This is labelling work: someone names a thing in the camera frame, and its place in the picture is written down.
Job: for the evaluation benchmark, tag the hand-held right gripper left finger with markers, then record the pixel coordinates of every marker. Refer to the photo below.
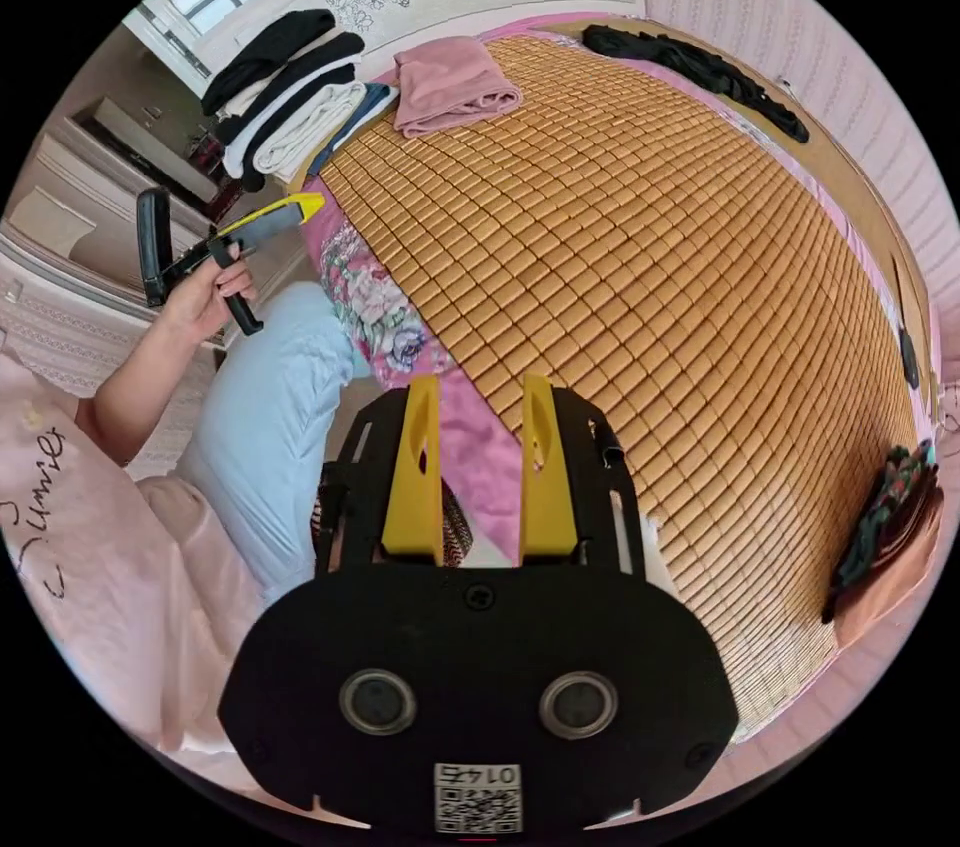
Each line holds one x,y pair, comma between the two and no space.
411,487

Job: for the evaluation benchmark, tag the white cupboard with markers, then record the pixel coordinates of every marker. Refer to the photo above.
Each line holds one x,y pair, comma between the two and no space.
75,224

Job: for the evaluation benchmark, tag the person's left hand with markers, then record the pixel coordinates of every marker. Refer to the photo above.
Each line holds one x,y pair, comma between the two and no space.
202,299

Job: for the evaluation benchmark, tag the pink long sleeve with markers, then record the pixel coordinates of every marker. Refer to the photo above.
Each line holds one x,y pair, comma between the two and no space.
450,86

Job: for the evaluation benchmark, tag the black garment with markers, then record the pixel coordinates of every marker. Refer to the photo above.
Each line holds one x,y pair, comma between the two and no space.
697,74

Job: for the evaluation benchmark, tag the person's body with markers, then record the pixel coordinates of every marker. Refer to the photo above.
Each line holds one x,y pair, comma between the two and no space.
225,472

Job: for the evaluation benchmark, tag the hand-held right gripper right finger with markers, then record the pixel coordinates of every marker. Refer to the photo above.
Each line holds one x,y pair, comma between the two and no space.
546,494

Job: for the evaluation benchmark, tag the person's left forearm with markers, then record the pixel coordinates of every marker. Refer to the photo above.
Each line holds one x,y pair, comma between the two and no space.
139,386

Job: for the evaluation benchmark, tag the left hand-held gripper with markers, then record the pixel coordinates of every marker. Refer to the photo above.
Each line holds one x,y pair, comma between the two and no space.
241,296

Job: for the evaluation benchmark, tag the bed with woven mat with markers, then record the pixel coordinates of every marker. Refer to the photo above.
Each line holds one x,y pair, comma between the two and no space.
600,277

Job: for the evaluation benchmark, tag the pile of clothes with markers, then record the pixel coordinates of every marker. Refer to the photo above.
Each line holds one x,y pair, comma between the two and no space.
289,104
892,539

